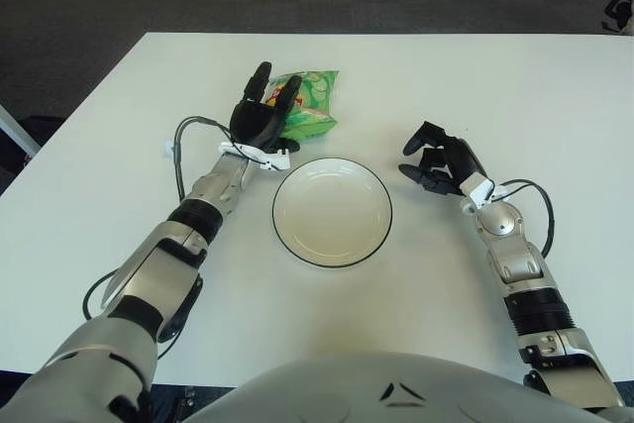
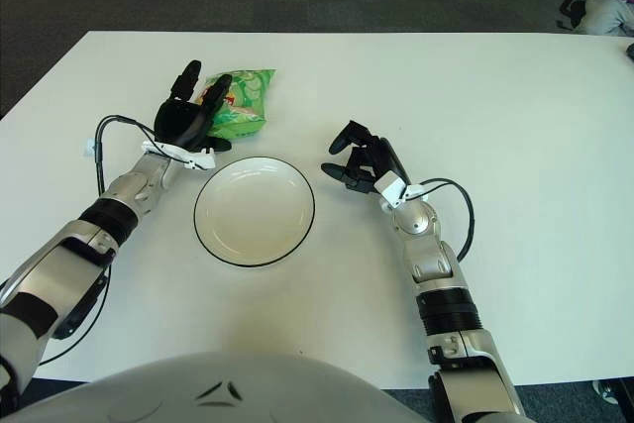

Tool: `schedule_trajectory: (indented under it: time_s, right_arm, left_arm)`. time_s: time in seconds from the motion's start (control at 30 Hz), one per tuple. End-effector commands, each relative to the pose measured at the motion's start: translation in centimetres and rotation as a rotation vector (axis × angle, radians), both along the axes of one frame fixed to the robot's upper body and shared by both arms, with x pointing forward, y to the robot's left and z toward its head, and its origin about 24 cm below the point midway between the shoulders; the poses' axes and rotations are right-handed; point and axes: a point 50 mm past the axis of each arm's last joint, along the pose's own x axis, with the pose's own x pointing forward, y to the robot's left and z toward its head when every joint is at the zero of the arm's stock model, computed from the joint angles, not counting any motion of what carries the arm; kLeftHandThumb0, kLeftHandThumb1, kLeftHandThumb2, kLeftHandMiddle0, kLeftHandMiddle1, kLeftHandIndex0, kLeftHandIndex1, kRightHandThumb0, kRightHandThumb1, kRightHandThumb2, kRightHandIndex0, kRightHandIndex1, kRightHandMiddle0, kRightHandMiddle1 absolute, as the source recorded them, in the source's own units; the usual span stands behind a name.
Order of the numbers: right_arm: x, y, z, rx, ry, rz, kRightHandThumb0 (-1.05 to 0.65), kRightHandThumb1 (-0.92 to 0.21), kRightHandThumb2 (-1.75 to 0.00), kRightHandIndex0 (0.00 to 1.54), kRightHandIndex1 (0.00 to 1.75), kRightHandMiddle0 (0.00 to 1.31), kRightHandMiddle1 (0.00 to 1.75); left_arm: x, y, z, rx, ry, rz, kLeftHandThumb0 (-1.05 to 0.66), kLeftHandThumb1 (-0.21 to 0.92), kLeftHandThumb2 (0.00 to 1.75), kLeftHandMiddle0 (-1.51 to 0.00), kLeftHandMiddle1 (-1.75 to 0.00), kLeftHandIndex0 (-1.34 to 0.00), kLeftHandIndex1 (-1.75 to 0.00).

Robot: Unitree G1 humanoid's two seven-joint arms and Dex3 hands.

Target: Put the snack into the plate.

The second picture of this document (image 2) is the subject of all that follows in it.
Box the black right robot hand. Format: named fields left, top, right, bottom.
left=320, top=119, right=412, bottom=196

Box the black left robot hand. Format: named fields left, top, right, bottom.
left=154, top=59, right=234, bottom=153

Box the green chips snack bag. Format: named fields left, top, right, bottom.
left=197, top=68, right=277, bottom=140

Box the white plate black rim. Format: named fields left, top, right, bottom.
left=192, top=157, right=316, bottom=267

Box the grey robot torso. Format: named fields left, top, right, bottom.
left=14, top=351, right=427, bottom=423

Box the chair caster base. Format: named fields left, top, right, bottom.
left=592, top=376, right=634, bottom=405

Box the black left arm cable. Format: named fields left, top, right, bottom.
left=0, top=114, right=172, bottom=366

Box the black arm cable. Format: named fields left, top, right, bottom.
left=0, top=114, right=172, bottom=366
left=408, top=177, right=476, bottom=262

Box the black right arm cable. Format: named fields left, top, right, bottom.
left=408, top=177, right=476, bottom=262

